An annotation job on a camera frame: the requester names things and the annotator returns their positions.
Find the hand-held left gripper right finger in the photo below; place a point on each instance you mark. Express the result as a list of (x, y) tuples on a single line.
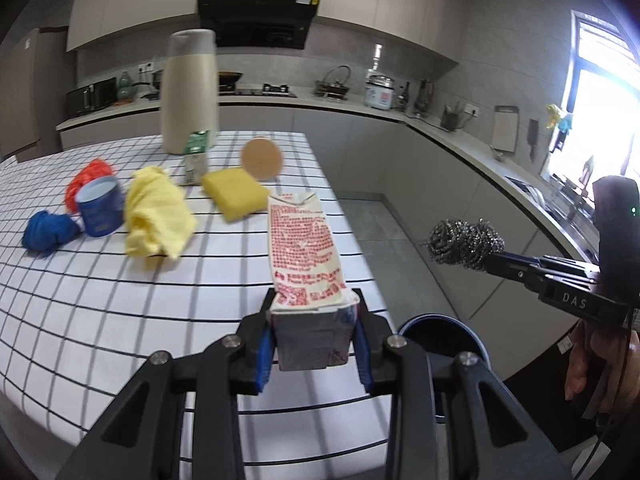
[(364, 360)]

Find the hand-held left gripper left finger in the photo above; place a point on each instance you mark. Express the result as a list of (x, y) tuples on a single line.
[(264, 360)]

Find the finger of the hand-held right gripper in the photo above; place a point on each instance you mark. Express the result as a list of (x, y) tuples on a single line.
[(570, 267), (520, 275)]

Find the steel wool scrubber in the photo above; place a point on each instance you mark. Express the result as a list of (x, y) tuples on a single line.
[(462, 245)]

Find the blue trash bin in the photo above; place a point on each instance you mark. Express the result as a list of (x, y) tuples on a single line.
[(440, 335)]

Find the red and white milk carton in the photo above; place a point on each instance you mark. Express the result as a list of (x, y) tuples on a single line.
[(302, 250)]

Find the yellow cloth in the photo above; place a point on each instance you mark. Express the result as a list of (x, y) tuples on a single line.
[(155, 215)]

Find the red paper cup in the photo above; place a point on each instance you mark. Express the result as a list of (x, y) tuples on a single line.
[(261, 159)]

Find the person's right hand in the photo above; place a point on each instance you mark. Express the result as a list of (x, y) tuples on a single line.
[(582, 360)]

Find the kitchen sink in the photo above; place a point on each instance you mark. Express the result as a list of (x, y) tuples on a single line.
[(550, 200)]

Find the blue rubber glove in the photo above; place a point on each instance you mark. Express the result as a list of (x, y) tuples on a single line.
[(564, 127)]

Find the kitchen cleaver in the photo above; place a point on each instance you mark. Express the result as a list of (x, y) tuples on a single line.
[(533, 137)]

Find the yellow rubber glove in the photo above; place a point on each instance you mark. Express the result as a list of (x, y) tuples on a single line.
[(552, 115)]

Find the kitchen window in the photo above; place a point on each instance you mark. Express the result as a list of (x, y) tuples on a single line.
[(605, 95)]

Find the beige cutting board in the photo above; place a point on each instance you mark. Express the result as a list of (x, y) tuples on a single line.
[(504, 127)]

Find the yellow sponge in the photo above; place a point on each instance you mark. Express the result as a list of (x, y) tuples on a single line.
[(235, 192)]

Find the dark utensil holder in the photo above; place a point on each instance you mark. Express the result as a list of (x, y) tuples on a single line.
[(450, 120)]

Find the white checked kitchen island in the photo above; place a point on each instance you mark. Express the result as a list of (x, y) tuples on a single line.
[(100, 300)]

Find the metal knife rack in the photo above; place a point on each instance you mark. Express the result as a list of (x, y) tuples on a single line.
[(424, 95)]

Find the green and white carton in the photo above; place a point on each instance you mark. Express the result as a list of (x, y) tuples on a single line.
[(196, 165)]

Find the dark bottle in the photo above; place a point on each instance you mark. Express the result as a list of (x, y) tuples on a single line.
[(405, 96)]

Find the blue cup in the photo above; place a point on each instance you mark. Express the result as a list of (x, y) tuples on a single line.
[(100, 210)]

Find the white rice cooker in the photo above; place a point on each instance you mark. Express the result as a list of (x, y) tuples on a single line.
[(380, 92)]

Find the blue crumpled bag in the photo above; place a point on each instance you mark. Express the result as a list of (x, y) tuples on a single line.
[(47, 232)]

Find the red crumpled bag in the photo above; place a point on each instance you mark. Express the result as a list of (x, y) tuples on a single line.
[(87, 172)]

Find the glass teapot on stand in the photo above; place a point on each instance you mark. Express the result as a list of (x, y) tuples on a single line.
[(334, 87)]

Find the black gas stove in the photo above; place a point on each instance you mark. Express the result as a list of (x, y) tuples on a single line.
[(270, 91)]

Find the beige thermos jug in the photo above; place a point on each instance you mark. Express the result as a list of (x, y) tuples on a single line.
[(190, 95)]

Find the black wok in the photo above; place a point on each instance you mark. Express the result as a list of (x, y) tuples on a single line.
[(230, 80)]

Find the green vase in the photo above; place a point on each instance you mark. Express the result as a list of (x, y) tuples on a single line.
[(125, 89)]

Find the black microwave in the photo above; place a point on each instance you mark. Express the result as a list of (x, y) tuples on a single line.
[(90, 97)]

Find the black range hood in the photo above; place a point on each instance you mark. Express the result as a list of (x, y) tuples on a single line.
[(255, 17)]

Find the wooden tall cabinet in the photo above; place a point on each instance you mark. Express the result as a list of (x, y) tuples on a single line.
[(25, 90)]

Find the white wall outlet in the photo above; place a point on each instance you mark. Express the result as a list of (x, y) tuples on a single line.
[(147, 66), (472, 109)]

